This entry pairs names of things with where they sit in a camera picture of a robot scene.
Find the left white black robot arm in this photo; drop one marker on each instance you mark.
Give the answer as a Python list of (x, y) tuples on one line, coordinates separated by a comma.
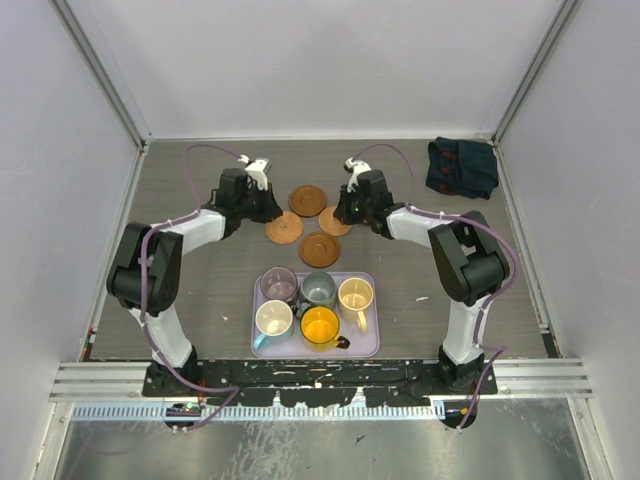
[(145, 273)]

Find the grey ceramic mug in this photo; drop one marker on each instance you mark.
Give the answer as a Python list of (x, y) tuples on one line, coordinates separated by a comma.
[(318, 289)]

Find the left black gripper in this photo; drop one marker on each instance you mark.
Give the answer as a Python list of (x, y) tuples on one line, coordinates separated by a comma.
[(271, 209)]

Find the aluminium front rail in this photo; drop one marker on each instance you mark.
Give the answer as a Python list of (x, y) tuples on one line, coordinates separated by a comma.
[(522, 378)]

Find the purple glass cup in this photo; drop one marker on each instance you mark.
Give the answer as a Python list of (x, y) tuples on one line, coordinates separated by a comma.
[(279, 283)]

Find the white mug blue handle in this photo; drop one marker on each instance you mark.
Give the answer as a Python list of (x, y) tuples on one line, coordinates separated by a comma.
[(274, 321)]

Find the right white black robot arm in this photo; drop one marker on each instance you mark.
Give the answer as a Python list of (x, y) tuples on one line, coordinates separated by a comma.
[(469, 260)]

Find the yellow glass mug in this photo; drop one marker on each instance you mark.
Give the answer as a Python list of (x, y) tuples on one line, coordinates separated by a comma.
[(320, 330)]

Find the slotted cable duct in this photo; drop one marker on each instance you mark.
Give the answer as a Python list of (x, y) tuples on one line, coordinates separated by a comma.
[(165, 411)]

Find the dark wooden coaster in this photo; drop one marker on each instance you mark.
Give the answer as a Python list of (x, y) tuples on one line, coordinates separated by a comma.
[(319, 250), (307, 201)]

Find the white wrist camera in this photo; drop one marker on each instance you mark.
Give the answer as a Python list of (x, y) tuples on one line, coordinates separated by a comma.
[(355, 167), (258, 170)]

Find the dark blue folded cloth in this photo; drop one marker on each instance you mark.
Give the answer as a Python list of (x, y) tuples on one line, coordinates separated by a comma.
[(462, 168)]

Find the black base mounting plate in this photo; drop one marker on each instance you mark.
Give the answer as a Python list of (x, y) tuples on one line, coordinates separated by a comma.
[(323, 383)]

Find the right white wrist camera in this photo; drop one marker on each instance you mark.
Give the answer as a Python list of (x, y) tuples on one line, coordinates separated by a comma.
[(355, 167)]

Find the lilac plastic tray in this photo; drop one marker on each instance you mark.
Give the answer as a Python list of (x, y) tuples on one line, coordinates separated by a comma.
[(362, 345)]

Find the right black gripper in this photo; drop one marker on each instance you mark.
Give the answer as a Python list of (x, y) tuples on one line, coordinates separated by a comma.
[(341, 212)]

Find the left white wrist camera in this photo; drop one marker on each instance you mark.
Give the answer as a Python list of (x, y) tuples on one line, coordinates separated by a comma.
[(258, 170)]

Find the woven rattan coaster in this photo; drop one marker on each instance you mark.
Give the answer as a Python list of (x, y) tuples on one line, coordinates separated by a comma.
[(285, 229), (331, 225)]

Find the cream yellow mug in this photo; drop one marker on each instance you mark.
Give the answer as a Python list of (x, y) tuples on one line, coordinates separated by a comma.
[(355, 296)]

